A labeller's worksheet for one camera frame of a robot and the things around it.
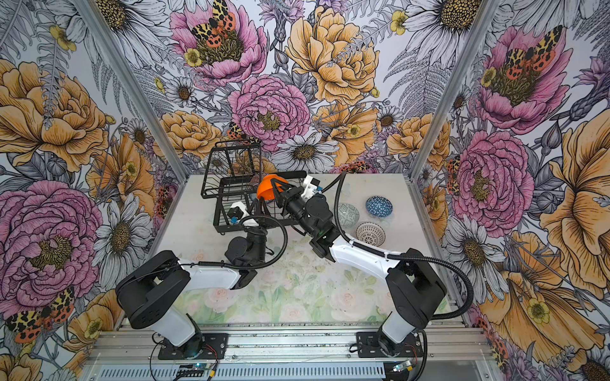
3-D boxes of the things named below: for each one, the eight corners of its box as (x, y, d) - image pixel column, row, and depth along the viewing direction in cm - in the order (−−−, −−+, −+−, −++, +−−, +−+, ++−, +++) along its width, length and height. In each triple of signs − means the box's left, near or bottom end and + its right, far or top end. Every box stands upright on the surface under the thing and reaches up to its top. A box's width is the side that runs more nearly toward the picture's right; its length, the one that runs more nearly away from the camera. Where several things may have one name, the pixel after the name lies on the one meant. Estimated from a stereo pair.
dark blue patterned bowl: (367, 217, 108) (369, 211, 105) (364, 202, 114) (366, 195, 111) (391, 218, 108) (394, 211, 105) (387, 202, 114) (389, 195, 111)
